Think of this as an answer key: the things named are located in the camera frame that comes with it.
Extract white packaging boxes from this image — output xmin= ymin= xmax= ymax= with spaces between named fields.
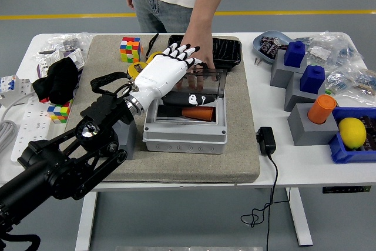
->
xmin=36 ymin=48 xmax=86 ymax=79

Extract clear bag blue components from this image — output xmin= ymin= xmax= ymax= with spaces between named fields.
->
xmin=324 ymin=68 xmax=376 ymax=105
xmin=330 ymin=35 xmax=367 ymax=71

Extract blue plastic bin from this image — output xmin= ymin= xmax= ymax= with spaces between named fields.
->
xmin=328 ymin=106 xmax=376 ymax=164

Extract colourful puzzle cube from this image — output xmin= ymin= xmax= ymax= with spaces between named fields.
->
xmin=119 ymin=36 xmax=143 ymax=63
xmin=46 ymin=99 xmax=74 ymax=124

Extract grey electrical enclosure box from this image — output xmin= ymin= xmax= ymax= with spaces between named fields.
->
xmin=142 ymin=98 xmax=229 ymax=155

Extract black plastic tray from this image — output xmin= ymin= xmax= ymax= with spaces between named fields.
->
xmin=167 ymin=34 xmax=243 ymax=73

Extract person's left hand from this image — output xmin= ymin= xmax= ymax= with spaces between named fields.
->
xmin=179 ymin=34 xmax=217 ymax=71

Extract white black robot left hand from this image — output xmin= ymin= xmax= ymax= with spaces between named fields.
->
xmin=130 ymin=42 xmax=219 ymax=111

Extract blue bottle-shaped block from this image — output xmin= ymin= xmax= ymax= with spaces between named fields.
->
xmin=299 ymin=65 xmax=326 ymax=95
xmin=283 ymin=41 xmax=307 ymax=68

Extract yellow tape measure square label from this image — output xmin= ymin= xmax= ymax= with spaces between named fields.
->
xmin=126 ymin=62 xmax=148 ymax=83

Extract black cloth glove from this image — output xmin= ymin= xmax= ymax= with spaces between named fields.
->
xmin=32 ymin=58 xmax=79 ymax=105

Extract orange cylindrical battery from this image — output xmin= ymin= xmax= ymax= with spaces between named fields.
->
xmin=182 ymin=106 xmax=214 ymax=122
xmin=307 ymin=94 xmax=338 ymax=125

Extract clear plastic bag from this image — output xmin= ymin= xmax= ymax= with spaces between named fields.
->
xmin=293 ymin=31 xmax=335 ymax=48

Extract white power strip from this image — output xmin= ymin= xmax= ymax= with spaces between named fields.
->
xmin=11 ymin=95 xmax=53 ymax=164

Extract black power adapter with cord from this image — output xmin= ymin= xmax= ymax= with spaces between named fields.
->
xmin=240 ymin=126 xmax=292 ymax=251

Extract yellow lemon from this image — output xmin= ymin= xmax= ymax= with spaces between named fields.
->
xmin=338 ymin=117 xmax=367 ymax=150

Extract clear bag small parts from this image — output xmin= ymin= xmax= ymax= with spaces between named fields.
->
xmin=43 ymin=32 xmax=95 ymax=55

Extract black table control panel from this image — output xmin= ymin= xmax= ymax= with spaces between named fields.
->
xmin=322 ymin=185 xmax=371 ymax=195

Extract dark snack packet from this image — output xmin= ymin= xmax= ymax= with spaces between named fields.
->
xmin=260 ymin=42 xmax=282 ymax=59
xmin=260 ymin=35 xmax=282 ymax=46

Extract grey cube holder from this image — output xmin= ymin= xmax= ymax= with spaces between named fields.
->
xmin=284 ymin=72 xmax=327 ymax=113
xmin=287 ymin=103 xmax=340 ymax=146
xmin=270 ymin=49 xmax=308 ymax=89
xmin=113 ymin=115 xmax=138 ymax=160

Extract smoky transparent box lid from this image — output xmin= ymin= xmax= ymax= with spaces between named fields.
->
xmin=173 ymin=68 xmax=227 ymax=99

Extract dark packets pile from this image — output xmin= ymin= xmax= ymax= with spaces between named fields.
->
xmin=360 ymin=115 xmax=376 ymax=152

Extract pale blue dish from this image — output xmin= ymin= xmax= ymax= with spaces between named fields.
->
xmin=253 ymin=30 xmax=293 ymax=64

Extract grey-brown cushion mat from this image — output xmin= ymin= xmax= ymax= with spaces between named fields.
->
xmin=53 ymin=34 xmax=261 ymax=183

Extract clear bag white connectors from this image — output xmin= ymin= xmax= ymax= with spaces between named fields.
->
xmin=305 ymin=42 xmax=334 ymax=66

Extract white circuit breaker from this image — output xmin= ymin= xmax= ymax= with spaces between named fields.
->
xmin=0 ymin=74 xmax=33 ymax=106

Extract yellow tape measure round label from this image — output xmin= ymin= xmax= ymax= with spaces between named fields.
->
xmin=146 ymin=32 xmax=163 ymax=64

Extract white table leg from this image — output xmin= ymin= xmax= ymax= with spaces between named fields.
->
xmin=75 ymin=191 xmax=98 ymax=251
xmin=286 ymin=188 xmax=314 ymax=246

